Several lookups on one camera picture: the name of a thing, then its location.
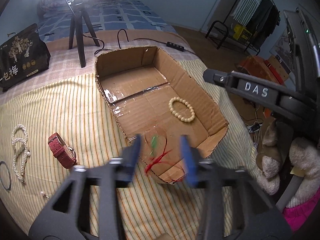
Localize red leather watch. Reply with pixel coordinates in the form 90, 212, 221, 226
48, 133, 76, 169

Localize black bangle ring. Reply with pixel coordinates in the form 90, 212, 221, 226
0, 160, 12, 191

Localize white pearl rope necklace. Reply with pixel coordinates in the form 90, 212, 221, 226
11, 123, 31, 186

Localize red green tassel charm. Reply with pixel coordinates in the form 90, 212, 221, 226
141, 126, 185, 185

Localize cream bead bracelet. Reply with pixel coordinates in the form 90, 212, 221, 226
168, 96, 196, 123

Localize wooden box on table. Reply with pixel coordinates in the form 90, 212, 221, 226
264, 55, 291, 85

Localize orange cloth covered table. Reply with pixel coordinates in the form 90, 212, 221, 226
236, 55, 285, 86

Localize yellow crate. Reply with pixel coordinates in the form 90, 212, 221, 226
233, 24, 252, 44

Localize yellow striped bed sheet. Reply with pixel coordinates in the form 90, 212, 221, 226
0, 60, 261, 240

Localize dark hanging clothes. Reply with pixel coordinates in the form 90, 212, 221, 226
246, 0, 280, 49

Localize black clothes rack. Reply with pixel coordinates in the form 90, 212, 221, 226
205, 0, 281, 55

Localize striped hanging towel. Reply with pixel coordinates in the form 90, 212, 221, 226
231, 0, 262, 25

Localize cardboard box tray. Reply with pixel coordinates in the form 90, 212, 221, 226
94, 45, 230, 185

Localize pink checked blanket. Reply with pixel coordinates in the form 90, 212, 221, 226
1, 29, 199, 105

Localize black tripod stand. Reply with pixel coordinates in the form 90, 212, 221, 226
67, 0, 100, 68

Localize landscape wall painting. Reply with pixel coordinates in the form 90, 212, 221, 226
270, 29, 294, 73

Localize black power cable with switch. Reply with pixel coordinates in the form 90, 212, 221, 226
82, 29, 201, 55

